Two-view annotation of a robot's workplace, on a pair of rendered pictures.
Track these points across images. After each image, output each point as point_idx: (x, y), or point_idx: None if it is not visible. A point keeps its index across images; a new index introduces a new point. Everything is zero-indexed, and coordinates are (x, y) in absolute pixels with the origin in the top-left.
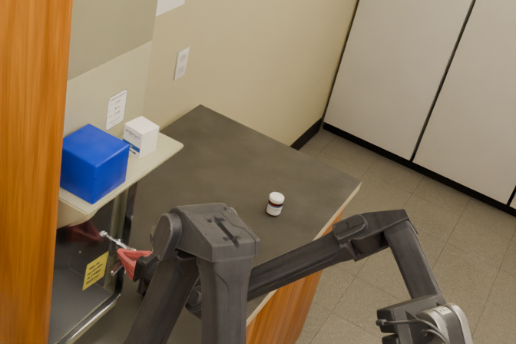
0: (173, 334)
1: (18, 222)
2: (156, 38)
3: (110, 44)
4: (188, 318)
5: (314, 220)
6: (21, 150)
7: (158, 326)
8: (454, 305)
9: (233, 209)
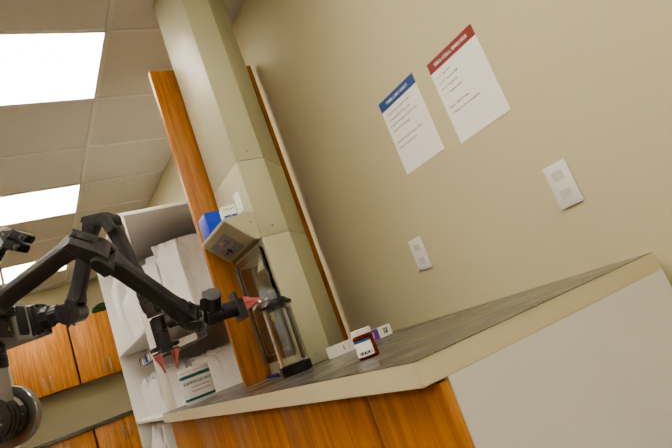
0: (260, 386)
1: None
2: (488, 159)
3: (222, 168)
4: (268, 384)
5: (335, 374)
6: None
7: None
8: (5, 227)
9: (104, 214)
